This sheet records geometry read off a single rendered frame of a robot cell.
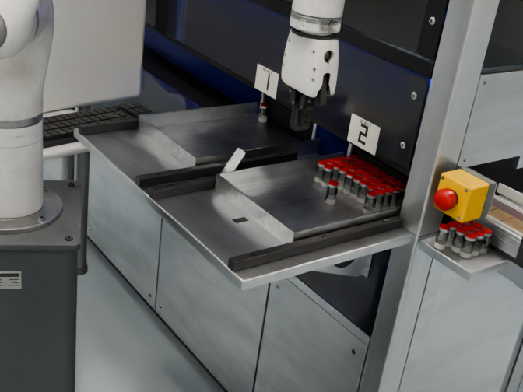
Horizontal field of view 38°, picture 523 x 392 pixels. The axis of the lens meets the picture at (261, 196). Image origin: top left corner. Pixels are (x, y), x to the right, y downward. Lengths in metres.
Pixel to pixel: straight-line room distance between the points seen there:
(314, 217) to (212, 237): 0.23
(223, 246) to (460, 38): 0.55
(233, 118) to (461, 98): 0.71
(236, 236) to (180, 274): 0.95
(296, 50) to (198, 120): 0.65
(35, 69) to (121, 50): 0.81
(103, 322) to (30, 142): 1.34
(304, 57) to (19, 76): 0.48
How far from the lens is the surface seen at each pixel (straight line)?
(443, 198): 1.38
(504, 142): 1.57
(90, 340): 2.55
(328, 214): 1.51
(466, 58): 1.38
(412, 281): 1.56
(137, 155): 1.67
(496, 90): 1.48
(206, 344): 2.28
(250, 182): 1.59
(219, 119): 1.91
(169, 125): 1.84
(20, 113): 1.34
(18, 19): 1.24
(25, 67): 1.37
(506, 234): 1.50
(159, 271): 2.44
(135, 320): 2.64
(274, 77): 1.77
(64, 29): 2.05
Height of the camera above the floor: 1.55
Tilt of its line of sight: 26 degrees down
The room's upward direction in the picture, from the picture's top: 8 degrees clockwise
